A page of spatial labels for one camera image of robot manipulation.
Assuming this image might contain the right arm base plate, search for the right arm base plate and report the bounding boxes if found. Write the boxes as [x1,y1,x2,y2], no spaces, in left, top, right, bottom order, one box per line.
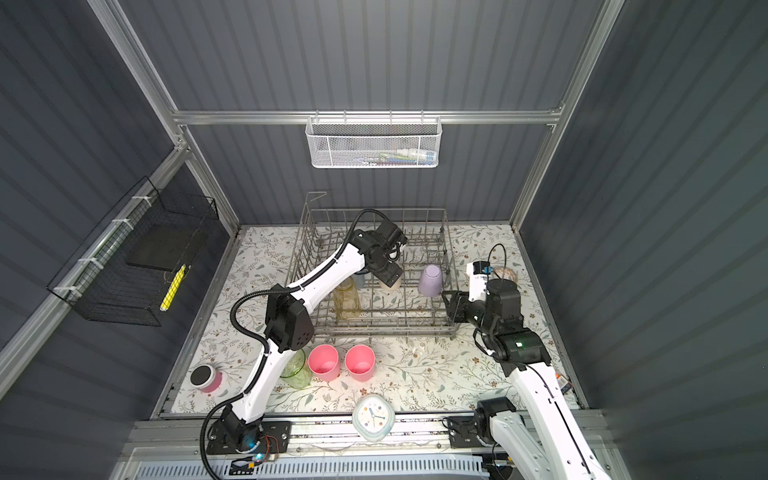
[441,416,487,449]

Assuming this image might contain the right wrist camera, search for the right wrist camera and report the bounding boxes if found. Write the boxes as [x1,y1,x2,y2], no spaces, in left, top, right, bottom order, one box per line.
[466,260,493,302]

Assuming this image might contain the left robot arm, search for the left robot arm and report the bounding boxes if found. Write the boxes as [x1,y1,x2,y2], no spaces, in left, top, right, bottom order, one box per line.
[199,208,407,479]

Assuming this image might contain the white square clock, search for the white square clock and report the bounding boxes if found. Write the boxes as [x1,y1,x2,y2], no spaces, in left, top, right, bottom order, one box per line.
[352,394,396,442]

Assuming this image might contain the grey wire dish rack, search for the grey wire dish rack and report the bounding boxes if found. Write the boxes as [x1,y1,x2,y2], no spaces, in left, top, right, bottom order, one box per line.
[287,191,458,337]

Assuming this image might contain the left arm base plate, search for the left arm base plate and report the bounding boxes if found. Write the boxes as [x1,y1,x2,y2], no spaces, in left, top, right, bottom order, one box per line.
[205,420,292,455]

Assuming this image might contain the beige cup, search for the beige cup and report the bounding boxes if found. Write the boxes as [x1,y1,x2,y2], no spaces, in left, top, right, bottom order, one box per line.
[380,277,403,292]

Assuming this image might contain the black wire wall basket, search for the black wire wall basket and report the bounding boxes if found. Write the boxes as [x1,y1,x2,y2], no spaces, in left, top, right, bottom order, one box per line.
[47,181,219,327]

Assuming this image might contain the green transparent cup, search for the green transparent cup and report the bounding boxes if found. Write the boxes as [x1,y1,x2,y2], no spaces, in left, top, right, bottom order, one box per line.
[280,350,313,389]

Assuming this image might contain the pink cup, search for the pink cup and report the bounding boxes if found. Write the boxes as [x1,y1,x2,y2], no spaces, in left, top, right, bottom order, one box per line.
[307,344,341,382]
[345,345,376,382]

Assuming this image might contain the yellow transparent cup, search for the yellow transparent cup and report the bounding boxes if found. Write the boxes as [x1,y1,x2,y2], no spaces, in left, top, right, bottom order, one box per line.
[333,276,361,320]

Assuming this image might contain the black pad in basket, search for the black pad in basket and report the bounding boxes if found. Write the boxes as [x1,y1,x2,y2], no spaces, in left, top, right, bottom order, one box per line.
[126,224,193,272]

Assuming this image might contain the yellow marker in black basket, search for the yellow marker in black basket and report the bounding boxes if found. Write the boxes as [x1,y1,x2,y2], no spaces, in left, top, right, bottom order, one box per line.
[159,264,188,312]

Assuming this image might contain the markers in white basket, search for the markers in white basket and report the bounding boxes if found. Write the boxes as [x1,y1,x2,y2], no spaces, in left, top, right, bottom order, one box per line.
[357,148,438,167]

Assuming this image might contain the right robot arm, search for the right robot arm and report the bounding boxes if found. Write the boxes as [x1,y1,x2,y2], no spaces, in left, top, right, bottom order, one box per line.
[442,278,609,479]

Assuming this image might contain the purple cup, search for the purple cup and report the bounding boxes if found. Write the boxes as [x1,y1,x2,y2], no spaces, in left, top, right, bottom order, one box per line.
[418,264,443,298]

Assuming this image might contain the blue textured cup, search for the blue textured cup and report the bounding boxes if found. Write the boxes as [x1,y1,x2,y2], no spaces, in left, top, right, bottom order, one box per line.
[352,272,367,290]

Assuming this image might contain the white mesh wall basket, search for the white mesh wall basket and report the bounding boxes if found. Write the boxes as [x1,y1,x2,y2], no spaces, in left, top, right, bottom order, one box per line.
[305,117,443,169]

